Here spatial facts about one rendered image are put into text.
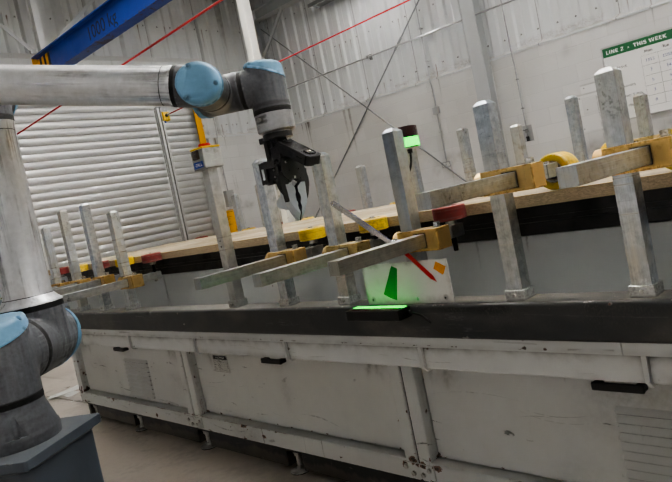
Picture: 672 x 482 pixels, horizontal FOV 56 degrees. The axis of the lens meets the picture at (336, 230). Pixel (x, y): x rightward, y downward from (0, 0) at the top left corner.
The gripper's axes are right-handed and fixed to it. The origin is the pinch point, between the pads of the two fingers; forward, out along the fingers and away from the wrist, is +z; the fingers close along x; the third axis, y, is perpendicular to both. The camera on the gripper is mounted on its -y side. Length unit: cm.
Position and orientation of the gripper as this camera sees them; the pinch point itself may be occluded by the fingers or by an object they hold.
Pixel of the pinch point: (300, 214)
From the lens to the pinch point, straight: 147.6
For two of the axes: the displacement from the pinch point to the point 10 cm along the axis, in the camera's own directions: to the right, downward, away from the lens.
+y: -7.0, 1.1, 7.0
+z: 2.0, 9.8, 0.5
